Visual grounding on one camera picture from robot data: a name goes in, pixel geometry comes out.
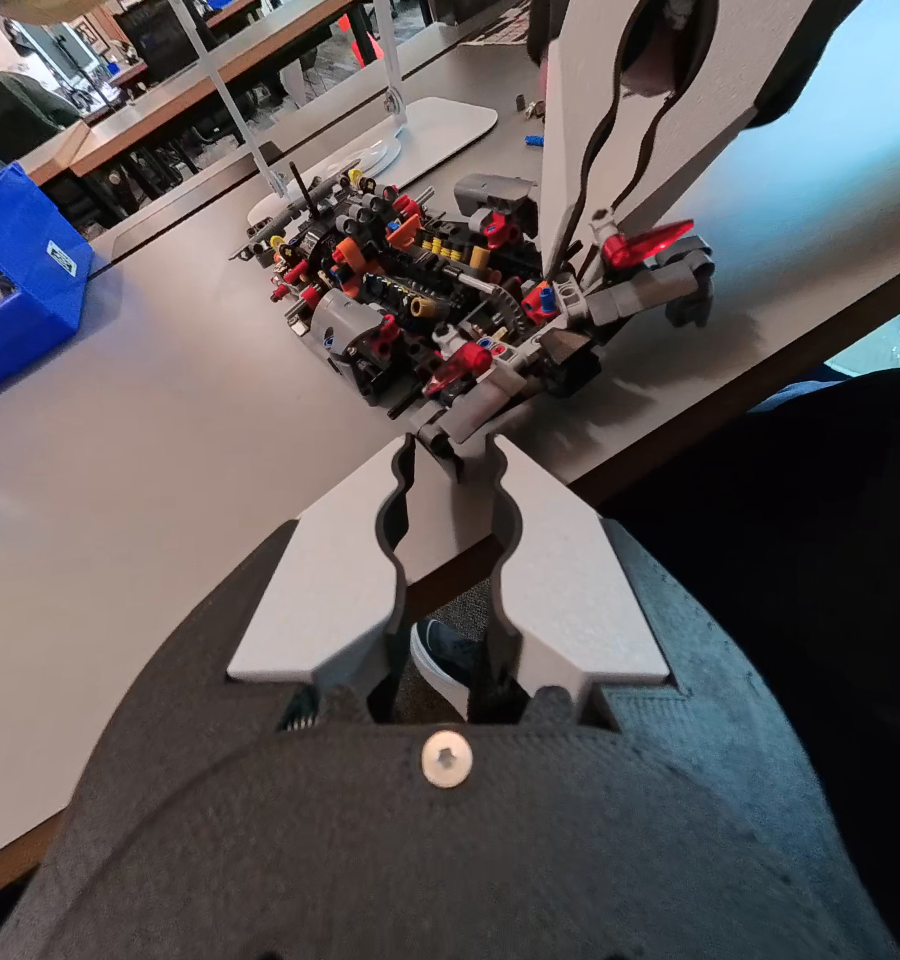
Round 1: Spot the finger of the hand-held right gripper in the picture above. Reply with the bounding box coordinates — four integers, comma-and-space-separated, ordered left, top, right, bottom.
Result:
538, 0, 640, 276
576, 0, 816, 291

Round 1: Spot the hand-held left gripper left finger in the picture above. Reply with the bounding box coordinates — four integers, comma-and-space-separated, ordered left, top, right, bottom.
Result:
226, 433, 415, 710

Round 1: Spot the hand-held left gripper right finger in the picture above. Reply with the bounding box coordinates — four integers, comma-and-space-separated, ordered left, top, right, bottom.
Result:
487, 435, 673, 710

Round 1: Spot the multicoloured lego car model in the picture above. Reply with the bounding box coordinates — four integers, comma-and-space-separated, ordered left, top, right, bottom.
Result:
228, 161, 717, 481

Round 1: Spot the person's right hand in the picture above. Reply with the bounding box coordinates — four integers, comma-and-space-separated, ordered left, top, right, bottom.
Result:
624, 11, 691, 99

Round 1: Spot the sticker sheet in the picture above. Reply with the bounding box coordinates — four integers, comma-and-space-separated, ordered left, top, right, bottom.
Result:
457, 0, 532, 48

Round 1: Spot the person's dark shoe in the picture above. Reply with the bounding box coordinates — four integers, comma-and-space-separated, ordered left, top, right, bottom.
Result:
411, 618, 490, 696

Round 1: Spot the orange traffic cone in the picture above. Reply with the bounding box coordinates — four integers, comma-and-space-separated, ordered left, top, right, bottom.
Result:
337, 15, 385, 66

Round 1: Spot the wooden office desk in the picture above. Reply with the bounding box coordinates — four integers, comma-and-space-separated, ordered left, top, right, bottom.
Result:
67, 0, 363, 178

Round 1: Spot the blue plastic bin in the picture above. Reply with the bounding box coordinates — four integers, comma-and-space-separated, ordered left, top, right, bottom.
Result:
0, 161, 95, 406

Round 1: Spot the dark green cloth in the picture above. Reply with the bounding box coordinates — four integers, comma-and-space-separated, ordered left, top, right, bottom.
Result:
0, 63, 85, 165

